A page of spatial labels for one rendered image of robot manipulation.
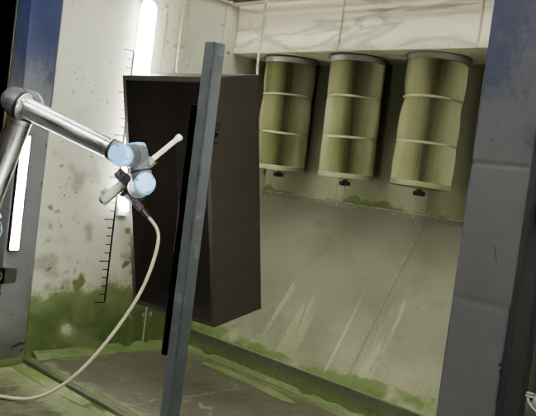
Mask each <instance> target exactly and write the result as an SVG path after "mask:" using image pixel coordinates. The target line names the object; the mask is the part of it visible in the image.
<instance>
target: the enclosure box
mask: <svg viewBox="0 0 536 416"><path fill-rule="evenodd" d="M201 75H202V74H201V73H152V74H132V75H122V78H123V96H124V113H125V131H126V144H129V143H134V142H143V143H145V144H146V147H147V149H148V155H149V156H150V157H152V156H153V155H154V154H156V153H157V152H158V151H159V150H161V149H162V148H163V147H164V146H165V145H166V144H167V143H169V142H170V141H171V140H172V139H174V137H175V136H176V135H177V134H180V135H181V136H182V137H183V139H182V140H181V141H179V142H177V143H176V144H175V145H174V146H172V147H171V148H170V149H169V150H167V151H166V152H165V153H164V154H162V155H161V156H160V157H159V158H157V159H156V160H155V162H157V163H156V164H155V165H154V166H153V167H152V168H151V172H152V175H153V176H154V179H155V181H156V185H155V189H154V190H153V191H152V192H151V193H150V194H149V195H147V196H146V197H145V198H144V199H143V200H141V203H142V204H143V205H144V206H145V209H146V210H147V211H148V212H149V213H150V214H151V216H150V217H151V218H152V219H153V221H154V222H155V224H156V225H157V226H158V228H159V233H160V242H159V251H158V254H157V257H156V260H155V263H154V267H153V270H152V272H151V274H150V276H149V280H148V281H147V284H146V286H145V288H144V290H143V292H142V294H141V296H140V298H139V299H138V301H137V302H136V304H138V305H143V306H146V307H149V308H152V309H155V310H159V311H163V312H165V313H166V310H167V303H168V291H169V284H170V277H171V270H172V263H173V250H174V243H175V236H176V229H177V222H178V209H179V202H180V195H181V188H182V181H183V168H184V161H185V154H186V147H187V125H188V120H190V113H191V106H192V105H197V103H198V97H199V90H200V82H201ZM216 123H221V130H220V138H219V143H218V144H213V148H212V155H211V167H210V175H209V182H208V188H207V195H206V208H205V214H204V221H203V229H202V241H201V248H200V255H199V262H198V269H197V282H196V289H195V295H194V302H193V309H192V321H195V322H198V323H200V324H205V325H208V326H211V327H217V326H219V325H222V324H225V323H227V322H230V321H231V320H233V319H237V318H239V317H241V316H244V315H246V314H249V313H252V312H254V311H256V310H260V309H261V264H260V195H259V76H258V75H257V74H222V75H221V87H220V94H219V101H218V107H217V114H216ZM129 217H130V251H131V269H132V286H133V301H134V299H135V298H136V296H137V294H138V292H139V291H140V288H141V287H142V285H143V282H144V280H145V278H146V275H147V273H148V270H149V267H150V264H151V262H152V259H153V256H154V250H155V246H156V240H157V234H156V230H155V228H154V226H153V225H152V224H151V222H150V221H149V220H148V219H146V218H145V217H144V216H143V215H142V214H141V213H140V211H138V210H137V209H136V208H135V207H134V206H133V205H132V204H131V203H130V202H129Z"/></svg>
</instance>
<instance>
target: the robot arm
mask: <svg viewBox="0 0 536 416"><path fill-rule="evenodd" d="M0 102H1V106H2V108H3V110H4V111H5V112H6V113H7V117H6V120H5V121H4V124H3V127H2V130H1V132H0V206H1V204H2V201H3V198H4V196H5V194H6V191H7V188H8V185H9V183H10V181H11V179H12V174H13V173H14V170H15V168H16V165H17V162H18V159H19V158H20V155H21V151H22V149H23V147H24V144H25V142H26V138H27V136H28V134H29V132H30V129H31V126H32V125H33V123H35V124H37V125H39V126H41V127H43V128H45V129H47V130H49V131H51V132H53V133H55V134H57V135H60V136H62V137H64V138H65V139H68V140H70V141H72V142H74V143H75V144H78V145H80V146H82V147H84V148H85V149H88V150H90V151H92V152H94V153H95V154H98V155H100V156H102V157H104V158H105V159H107V160H109V161H111V163H113V164H114V165H116V166H117V167H129V171H130V175H129V174H127V173H126V172H125V171H124V170H123V169H121V168H120V169H119V170H118V171H116V172H115V173H114V176H115V178H116V179H117V180H118V181H119V182H120V183H122V184H123V185H124V186H125V187H126V189H125V190H124V191H123V192H122V193H121V194H120V195H121V196H123V197H125V198H126V199H127V200H128V201H129V202H132V203H133V204H134V205H135V204H137V203H138V202H139V201H141V200H143V199H144V198H145V197H146V196H147V195H149V194H150V193H151V192H152V191H153V190H154V189H155V185H156V181H155V179H154V176H153V175H152V172H151V167H150V163H149V155H148V149H147V147H146V144H145V143H143V142H134V143H129V144H125V143H123V142H121V141H120V140H118V139H113V138H112V137H110V136H108V135H104V134H103V133H101V132H99V131H97V130H95V129H93V128H91V127H89V126H87V125H85V124H83V123H80V122H78V121H76V120H74V119H72V118H70V117H68V116H66V115H64V114H62V113H60V112H58V111H55V110H53V109H51V108H49V107H47V106H45V105H44V101H43V98H42V96H41V95H40V94H39V93H38V92H34V91H33V90H30V89H25V88H21V87H9V88H7V89H6V90H5V91H4V92H3V93H2V95H1V99H0ZM129 197H130V198H131V199H132V201H131V200H130V198H129ZM133 201H134V202H133ZM0 219H1V215H0ZM1 235H2V223H1V222H0V237H1Z"/></svg>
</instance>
